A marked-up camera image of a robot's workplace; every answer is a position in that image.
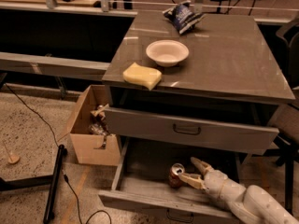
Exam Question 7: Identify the grey drawer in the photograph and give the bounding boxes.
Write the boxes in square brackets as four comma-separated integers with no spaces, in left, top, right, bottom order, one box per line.
[98,137,250,224]
[105,107,278,155]

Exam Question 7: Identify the cardboard box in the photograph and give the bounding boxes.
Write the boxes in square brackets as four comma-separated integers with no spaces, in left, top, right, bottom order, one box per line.
[58,85,121,166]

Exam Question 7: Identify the black stand leg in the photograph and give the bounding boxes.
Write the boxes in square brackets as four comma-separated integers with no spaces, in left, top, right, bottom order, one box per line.
[0,145,67,224]

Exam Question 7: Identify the grey top drawer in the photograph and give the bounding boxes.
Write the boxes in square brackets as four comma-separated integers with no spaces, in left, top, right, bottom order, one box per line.
[105,107,278,155]

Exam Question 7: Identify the white paper bowl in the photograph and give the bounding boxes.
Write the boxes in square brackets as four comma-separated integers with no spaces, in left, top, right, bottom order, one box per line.
[146,40,189,67]

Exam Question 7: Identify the grey metal bench beam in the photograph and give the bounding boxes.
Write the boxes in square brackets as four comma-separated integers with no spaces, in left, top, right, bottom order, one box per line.
[0,52,109,81]

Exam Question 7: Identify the blue chip bag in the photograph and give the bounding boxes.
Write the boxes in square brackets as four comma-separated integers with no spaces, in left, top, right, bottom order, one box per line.
[163,0,205,35]

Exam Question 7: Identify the small wooden spinning top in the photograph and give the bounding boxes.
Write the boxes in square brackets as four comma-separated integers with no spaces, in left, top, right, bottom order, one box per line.
[3,144,21,164]

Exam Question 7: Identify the grey middle drawer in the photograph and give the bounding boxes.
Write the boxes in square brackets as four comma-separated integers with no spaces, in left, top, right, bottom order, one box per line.
[98,137,250,224]

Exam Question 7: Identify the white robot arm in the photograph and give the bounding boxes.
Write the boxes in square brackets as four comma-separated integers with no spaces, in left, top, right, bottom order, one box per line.
[178,157,299,224]

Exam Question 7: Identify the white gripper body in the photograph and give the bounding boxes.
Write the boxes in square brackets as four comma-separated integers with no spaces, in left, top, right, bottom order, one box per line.
[204,170,246,210]

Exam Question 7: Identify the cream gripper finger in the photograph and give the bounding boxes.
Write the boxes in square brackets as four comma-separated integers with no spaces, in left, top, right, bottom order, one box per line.
[178,173,206,189]
[191,157,214,176]

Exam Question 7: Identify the yellow sponge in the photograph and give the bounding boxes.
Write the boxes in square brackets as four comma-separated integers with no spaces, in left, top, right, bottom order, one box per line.
[122,63,162,91]

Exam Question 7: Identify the red coke can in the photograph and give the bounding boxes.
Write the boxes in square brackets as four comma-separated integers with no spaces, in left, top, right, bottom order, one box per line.
[168,163,185,189]

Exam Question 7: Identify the crumpled wrappers in box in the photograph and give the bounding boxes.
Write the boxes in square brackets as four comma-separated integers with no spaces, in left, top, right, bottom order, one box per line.
[89,105,109,136]

